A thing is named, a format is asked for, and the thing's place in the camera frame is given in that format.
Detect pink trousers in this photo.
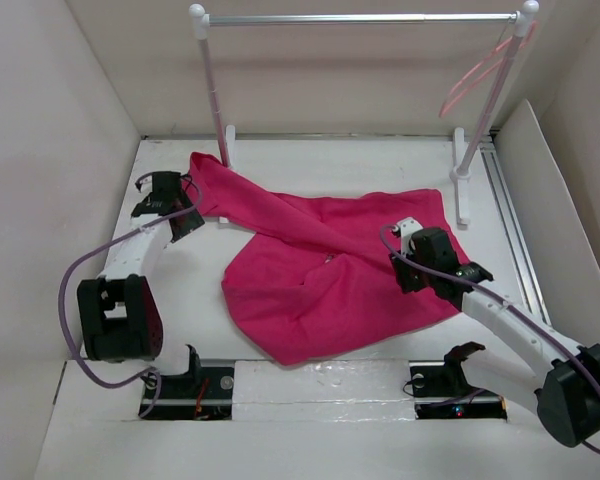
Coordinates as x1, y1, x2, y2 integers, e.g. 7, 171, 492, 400
189, 153, 456, 366

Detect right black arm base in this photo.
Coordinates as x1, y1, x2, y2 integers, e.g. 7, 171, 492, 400
402, 342, 508, 420

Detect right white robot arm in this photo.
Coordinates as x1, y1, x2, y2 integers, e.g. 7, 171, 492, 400
380, 217, 600, 454

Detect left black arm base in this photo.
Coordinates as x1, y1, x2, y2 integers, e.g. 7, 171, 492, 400
138, 345, 235, 421

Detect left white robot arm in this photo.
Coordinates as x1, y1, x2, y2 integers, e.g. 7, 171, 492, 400
77, 171, 204, 363

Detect pink plastic hanger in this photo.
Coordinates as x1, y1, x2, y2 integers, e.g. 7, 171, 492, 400
438, 30, 514, 119

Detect white clothes rack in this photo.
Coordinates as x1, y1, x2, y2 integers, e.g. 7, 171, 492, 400
187, 0, 541, 231

